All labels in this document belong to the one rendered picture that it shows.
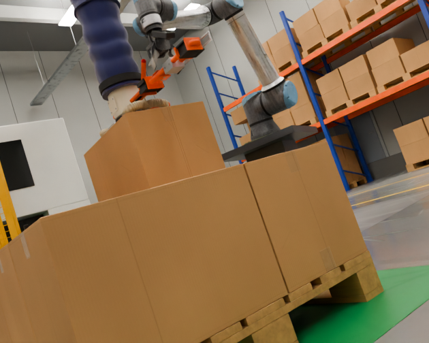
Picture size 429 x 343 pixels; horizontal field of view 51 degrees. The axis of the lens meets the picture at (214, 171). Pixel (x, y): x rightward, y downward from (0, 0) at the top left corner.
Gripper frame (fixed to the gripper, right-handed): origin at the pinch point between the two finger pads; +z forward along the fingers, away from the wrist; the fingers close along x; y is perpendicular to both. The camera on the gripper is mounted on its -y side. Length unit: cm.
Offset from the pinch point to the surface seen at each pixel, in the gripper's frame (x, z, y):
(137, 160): 21.4, 33.0, 12.7
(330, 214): -6, 77, -50
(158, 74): 4.4, 0.5, 3.4
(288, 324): 26, 100, -50
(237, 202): 29, 63, -50
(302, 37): -681, -236, 439
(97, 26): 8, -40, 34
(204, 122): -15.4, 23.0, 9.2
